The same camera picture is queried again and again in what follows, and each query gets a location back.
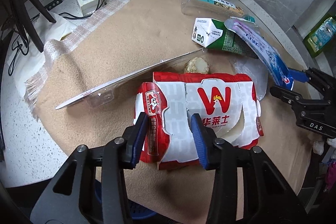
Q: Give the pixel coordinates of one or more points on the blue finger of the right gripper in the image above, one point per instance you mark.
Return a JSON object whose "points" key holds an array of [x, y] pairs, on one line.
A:
{"points": [[297, 75], [290, 97]]}

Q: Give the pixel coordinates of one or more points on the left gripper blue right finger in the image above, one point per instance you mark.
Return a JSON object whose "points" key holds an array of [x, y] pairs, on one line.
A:
{"points": [[204, 138]]}

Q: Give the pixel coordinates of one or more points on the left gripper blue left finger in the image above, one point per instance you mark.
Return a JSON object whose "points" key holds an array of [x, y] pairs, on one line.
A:
{"points": [[137, 138]]}

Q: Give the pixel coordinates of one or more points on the blue white toothpaste tube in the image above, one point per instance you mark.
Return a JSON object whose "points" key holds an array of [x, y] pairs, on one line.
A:
{"points": [[249, 32]]}

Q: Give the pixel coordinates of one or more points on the clear plastic bag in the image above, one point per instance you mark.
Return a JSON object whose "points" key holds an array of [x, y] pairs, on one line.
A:
{"points": [[255, 69]]}

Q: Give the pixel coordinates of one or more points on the clear plastic blister strip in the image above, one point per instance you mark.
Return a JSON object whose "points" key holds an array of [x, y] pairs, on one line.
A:
{"points": [[106, 92]]}

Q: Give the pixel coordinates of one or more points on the green white milk carton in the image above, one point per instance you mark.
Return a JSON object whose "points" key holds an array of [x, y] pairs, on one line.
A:
{"points": [[213, 34]]}

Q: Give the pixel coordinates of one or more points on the clear plastic bottle teal cap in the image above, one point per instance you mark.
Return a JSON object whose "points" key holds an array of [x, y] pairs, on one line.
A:
{"points": [[217, 9]]}

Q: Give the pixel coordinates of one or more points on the blue trash basket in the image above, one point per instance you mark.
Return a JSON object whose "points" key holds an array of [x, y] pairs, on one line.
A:
{"points": [[137, 211]]}

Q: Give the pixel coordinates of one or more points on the green dish soap bottle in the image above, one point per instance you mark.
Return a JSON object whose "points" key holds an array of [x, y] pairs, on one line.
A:
{"points": [[320, 35]]}

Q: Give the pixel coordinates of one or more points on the tan towel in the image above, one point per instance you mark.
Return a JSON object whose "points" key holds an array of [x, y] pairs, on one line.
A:
{"points": [[169, 178]]}

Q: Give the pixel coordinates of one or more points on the plaid checkered cloth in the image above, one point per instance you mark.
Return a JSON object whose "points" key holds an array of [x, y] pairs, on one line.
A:
{"points": [[56, 48]]}

